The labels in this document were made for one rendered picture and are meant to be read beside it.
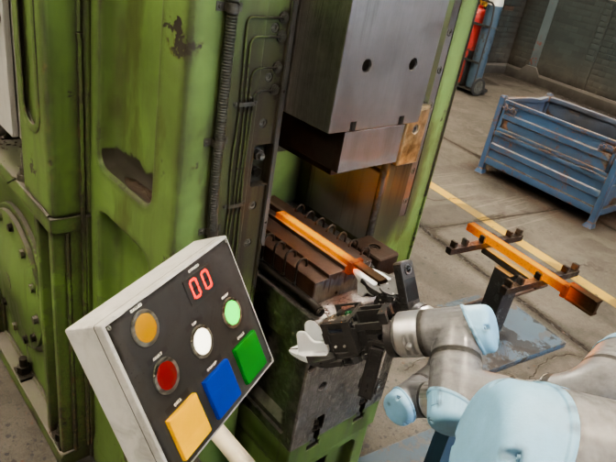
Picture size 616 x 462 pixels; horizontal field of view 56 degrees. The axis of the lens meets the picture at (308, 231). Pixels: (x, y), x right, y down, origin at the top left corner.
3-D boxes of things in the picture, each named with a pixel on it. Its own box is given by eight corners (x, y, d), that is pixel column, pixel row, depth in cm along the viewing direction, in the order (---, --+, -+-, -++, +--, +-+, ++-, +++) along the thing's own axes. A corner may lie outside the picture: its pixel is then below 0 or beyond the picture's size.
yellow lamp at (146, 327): (163, 339, 90) (165, 317, 88) (136, 349, 87) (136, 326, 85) (153, 328, 92) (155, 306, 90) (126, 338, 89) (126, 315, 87)
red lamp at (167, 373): (183, 386, 92) (185, 365, 90) (157, 397, 89) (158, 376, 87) (173, 374, 94) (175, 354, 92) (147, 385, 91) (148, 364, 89)
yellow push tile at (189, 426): (213, 429, 97) (196, 391, 95) (187, 461, 90) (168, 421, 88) (204, 429, 97) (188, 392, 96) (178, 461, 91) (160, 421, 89)
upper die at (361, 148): (396, 161, 140) (405, 124, 135) (336, 173, 127) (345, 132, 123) (287, 107, 166) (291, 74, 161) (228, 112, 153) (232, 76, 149)
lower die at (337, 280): (366, 283, 156) (372, 257, 152) (311, 304, 144) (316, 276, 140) (270, 216, 182) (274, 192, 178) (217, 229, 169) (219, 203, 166)
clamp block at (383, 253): (395, 272, 164) (400, 253, 161) (375, 280, 159) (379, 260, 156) (365, 253, 171) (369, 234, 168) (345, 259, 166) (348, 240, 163)
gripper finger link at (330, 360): (313, 346, 102) (357, 342, 98) (315, 354, 103) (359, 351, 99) (302, 360, 99) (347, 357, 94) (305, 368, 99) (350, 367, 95)
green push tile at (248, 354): (267, 362, 113) (255, 329, 111) (249, 384, 107) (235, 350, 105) (260, 363, 114) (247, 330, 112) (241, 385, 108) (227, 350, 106)
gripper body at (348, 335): (332, 303, 102) (396, 296, 96) (346, 346, 104) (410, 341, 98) (314, 325, 96) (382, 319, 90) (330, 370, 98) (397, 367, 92)
